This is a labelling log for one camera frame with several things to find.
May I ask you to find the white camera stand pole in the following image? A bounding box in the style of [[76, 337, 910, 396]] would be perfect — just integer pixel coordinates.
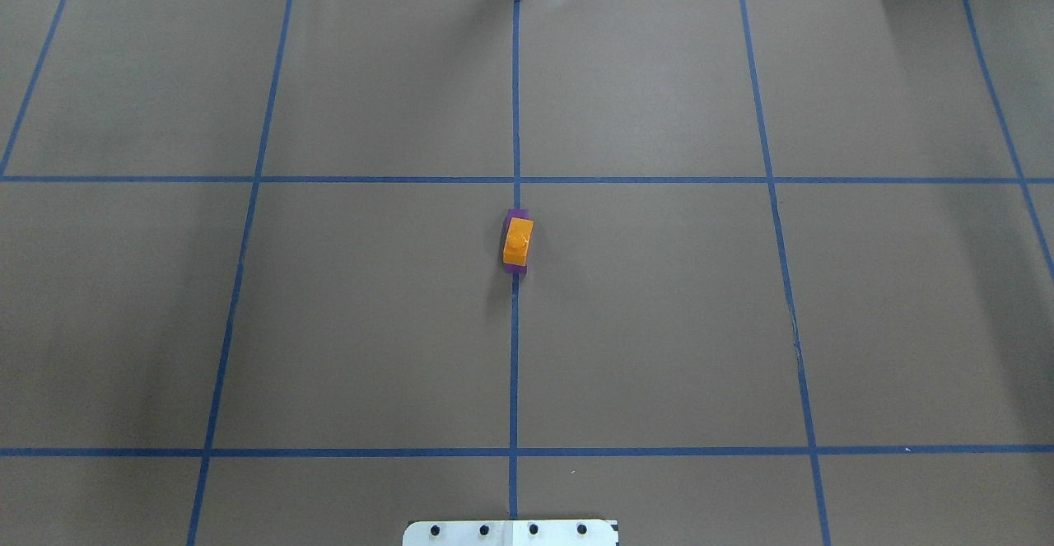
[[402, 519, 620, 545]]

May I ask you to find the purple trapezoid block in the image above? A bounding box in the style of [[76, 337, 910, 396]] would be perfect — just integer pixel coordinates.
[[501, 208, 532, 276]]

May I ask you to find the orange trapezoid block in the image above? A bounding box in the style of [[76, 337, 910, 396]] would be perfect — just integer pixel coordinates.
[[501, 217, 534, 271]]

